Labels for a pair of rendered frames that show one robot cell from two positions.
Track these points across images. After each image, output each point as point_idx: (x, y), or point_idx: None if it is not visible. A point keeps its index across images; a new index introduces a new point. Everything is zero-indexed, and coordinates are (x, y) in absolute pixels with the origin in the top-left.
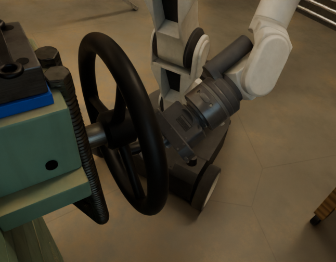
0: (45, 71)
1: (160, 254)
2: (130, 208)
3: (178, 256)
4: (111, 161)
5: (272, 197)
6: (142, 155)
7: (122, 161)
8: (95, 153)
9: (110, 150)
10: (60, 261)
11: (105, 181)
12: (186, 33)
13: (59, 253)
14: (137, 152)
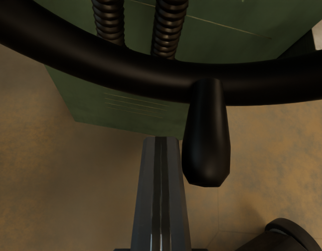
0: None
1: (126, 220)
2: (190, 222)
3: (113, 237)
4: (197, 64)
5: None
6: (161, 139)
7: (249, 246)
8: (272, 221)
9: (234, 72)
10: (168, 117)
11: (233, 215)
12: None
13: (179, 126)
14: (185, 134)
